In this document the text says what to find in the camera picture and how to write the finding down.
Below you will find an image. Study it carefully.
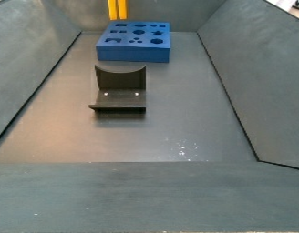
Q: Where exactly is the black curved stand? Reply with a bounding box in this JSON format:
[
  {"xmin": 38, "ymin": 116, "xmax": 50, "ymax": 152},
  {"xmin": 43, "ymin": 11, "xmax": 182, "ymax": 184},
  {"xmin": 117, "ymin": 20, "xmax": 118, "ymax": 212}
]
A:
[{"xmin": 89, "ymin": 66, "xmax": 146, "ymax": 112}]

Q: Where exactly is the yellow double-square block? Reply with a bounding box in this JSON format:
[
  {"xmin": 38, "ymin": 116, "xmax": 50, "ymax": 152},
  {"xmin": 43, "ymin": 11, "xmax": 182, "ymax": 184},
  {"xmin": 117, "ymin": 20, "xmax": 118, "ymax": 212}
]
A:
[{"xmin": 107, "ymin": 0, "xmax": 129, "ymax": 20}]

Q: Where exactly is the blue shape-sorting board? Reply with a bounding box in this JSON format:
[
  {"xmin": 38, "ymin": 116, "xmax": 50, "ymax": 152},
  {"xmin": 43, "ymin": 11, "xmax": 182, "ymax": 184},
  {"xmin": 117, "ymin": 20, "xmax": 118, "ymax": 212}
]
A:
[{"xmin": 97, "ymin": 21, "xmax": 172, "ymax": 63}]

